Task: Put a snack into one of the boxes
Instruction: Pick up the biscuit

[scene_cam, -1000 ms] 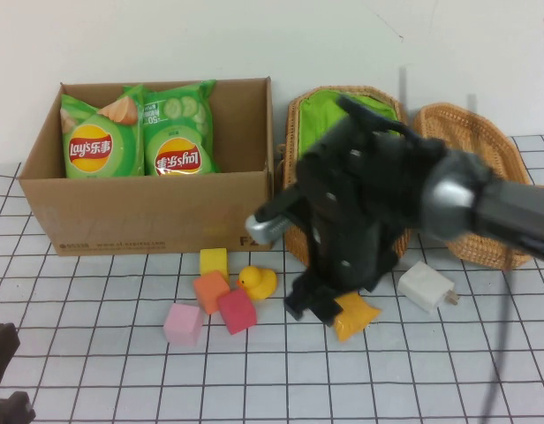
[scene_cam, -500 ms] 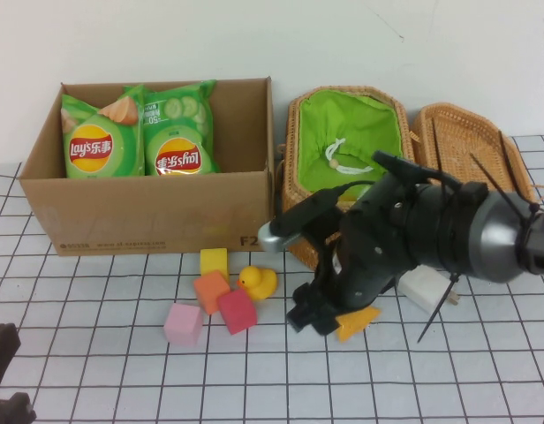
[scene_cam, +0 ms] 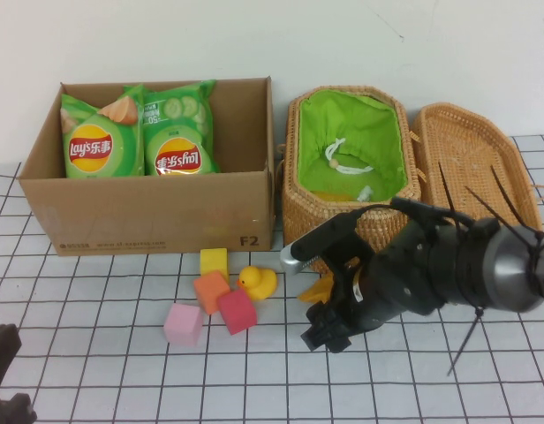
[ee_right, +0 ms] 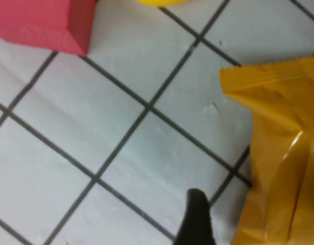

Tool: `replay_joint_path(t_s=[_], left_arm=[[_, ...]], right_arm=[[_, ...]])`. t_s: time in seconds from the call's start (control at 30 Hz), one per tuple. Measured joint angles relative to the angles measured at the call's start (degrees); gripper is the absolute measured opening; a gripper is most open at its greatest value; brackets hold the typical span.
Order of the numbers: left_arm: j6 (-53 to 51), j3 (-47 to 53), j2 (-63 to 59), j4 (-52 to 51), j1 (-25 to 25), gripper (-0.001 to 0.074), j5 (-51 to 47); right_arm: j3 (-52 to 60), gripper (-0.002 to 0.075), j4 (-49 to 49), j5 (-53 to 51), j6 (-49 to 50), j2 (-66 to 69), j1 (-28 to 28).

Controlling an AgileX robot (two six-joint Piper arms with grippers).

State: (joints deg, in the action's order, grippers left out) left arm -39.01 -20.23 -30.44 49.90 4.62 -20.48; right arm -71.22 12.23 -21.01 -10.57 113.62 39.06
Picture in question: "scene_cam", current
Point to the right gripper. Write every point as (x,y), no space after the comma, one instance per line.
(395,282)

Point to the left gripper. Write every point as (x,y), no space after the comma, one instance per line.
(9,413)

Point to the yellow snack packet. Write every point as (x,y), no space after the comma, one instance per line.
(316,295)
(329,196)

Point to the green Lay's chips bag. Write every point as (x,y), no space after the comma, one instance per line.
(95,146)
(179,141)

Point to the yellow rubber duck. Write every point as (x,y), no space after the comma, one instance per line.
(256,285)

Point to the red foam cube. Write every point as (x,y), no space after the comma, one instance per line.
(237,312)

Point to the woven rattan basket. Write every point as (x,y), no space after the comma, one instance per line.
(307,221)

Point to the orange foam cube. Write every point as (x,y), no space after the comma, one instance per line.
(210,291)

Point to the yellow foam cube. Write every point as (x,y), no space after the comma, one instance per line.
(214,262)

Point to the black zip tie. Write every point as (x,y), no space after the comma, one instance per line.
(504,194)
(484,202)
(448,194)
(465,341)

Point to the pink foam cube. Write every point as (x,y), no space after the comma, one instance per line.
(183,324)

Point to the brown cardboard box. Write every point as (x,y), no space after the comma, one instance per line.
(144,212)

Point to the green fabric basket liner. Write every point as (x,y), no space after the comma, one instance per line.
(351,119)

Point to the woven rattan basket lid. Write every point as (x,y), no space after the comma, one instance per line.
(466,146)

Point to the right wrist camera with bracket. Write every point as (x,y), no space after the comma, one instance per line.
(298,258)

